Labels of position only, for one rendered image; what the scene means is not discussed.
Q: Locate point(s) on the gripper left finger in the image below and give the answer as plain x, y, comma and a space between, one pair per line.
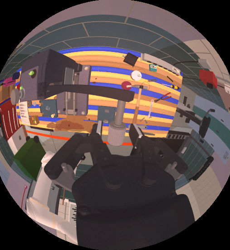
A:
67, 148

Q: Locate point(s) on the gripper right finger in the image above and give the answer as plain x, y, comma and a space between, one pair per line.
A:
161, 152

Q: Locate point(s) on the grey knurled screw knob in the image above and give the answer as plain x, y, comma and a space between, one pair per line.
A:
116, 134

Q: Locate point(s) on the brass pulley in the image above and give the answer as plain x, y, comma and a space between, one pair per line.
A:
30, 103

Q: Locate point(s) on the black press lever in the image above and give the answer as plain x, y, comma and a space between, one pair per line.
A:
91, 90

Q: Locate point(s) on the dark grey toggle press body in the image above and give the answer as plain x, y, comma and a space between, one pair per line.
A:
48, 66

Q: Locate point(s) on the green bin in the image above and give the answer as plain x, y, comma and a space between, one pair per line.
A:
29, 156

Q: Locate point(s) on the silver wrench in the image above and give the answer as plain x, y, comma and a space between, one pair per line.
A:
150, 109

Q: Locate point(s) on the black handwheel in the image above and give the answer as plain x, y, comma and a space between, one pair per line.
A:
204, 127

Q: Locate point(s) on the white paper sheet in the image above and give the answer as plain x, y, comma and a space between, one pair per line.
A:
23, 110

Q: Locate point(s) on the grey machine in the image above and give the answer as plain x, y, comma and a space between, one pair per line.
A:
216, 125

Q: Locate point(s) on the red tool cabinet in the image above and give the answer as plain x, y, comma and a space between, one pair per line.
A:
9, 121

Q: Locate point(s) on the yellow black screwdriver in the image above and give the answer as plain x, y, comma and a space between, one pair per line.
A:
174, 87

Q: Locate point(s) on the grey round dial knob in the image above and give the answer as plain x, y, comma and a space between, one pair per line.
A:
15, 96

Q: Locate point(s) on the black marker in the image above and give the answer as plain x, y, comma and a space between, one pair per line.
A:
170, 78

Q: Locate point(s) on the shelf unit with boxes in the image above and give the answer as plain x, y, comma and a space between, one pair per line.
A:
5, 91

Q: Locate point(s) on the teal small box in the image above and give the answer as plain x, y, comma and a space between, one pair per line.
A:
152, 67

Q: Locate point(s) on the grey power strip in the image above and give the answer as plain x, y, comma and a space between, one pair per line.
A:
159, 62

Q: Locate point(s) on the black ribbed block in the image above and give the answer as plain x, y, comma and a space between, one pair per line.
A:
130, 59

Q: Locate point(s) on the red wall box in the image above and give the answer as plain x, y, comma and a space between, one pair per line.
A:
207, 78

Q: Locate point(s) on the white wall socket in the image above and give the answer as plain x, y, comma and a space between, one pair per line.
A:
228, 88

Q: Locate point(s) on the white wall box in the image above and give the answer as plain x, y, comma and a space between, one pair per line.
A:
204, 63

